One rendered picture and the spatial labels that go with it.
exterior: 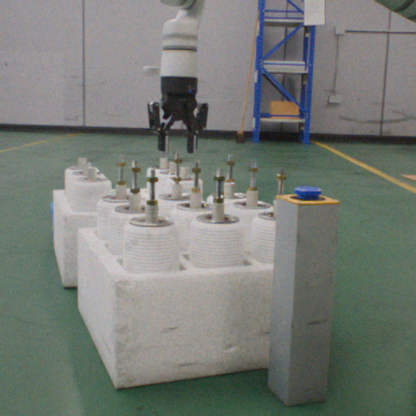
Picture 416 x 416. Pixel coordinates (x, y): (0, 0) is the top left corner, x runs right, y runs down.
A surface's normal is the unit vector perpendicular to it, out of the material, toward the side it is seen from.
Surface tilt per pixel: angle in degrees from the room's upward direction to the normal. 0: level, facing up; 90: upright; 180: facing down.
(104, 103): 90
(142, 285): 90
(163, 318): 90
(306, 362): 90
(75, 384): 0
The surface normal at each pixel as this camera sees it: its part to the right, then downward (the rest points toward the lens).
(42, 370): 0.03, -0.98
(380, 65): -0.04, 0.18
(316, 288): 0.35, 0.18
